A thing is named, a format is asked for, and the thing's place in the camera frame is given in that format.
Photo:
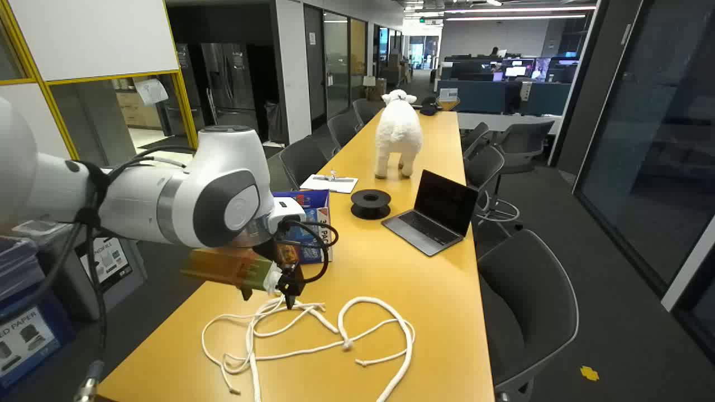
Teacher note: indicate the yellow floor sticker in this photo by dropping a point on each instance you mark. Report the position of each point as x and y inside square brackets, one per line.
[588, 374]

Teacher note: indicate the paper note on glass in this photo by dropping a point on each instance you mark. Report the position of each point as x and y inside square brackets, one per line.
[150, 89]

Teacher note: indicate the dark grey office chair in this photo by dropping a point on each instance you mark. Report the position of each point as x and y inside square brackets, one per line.
[471, 137]
[366, 109]
[484, 164]
[522, 297]
[303, 159]
[344, 127]
[526, 137]

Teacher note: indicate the dark blue office divider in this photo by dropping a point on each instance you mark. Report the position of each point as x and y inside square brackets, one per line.
[484, 96]

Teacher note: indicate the blue box with white label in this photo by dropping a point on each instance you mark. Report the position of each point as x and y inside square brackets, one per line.
[63, 319]

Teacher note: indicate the white desk sign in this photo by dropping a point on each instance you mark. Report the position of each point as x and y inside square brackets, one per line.
[447, 96]

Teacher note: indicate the small black pouch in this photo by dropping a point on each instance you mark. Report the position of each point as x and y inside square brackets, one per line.
[430, 105]

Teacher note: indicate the white toy sheep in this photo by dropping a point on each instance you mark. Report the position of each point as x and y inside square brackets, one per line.
[398, 131]

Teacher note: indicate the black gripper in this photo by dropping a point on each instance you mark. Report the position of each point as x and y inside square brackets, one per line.
[281, 249]

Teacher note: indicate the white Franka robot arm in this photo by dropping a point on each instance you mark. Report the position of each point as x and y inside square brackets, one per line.
[149, 201]

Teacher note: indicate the black tape roll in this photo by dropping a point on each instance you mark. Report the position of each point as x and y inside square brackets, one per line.
[369, 203]

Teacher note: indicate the white panel with yellow frame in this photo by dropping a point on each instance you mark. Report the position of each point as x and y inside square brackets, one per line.
[89, 36]

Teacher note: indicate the grey plastic bin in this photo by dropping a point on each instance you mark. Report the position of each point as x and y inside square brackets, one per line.
[68, 280]

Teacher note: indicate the grey open laptop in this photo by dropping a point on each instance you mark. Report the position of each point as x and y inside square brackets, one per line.
[439, 208]

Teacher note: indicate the stack of dark blue packs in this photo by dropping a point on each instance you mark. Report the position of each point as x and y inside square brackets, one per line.
[19, 265]

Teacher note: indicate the ceiling light strip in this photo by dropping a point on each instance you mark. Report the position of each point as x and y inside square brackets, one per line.
[515, 13]

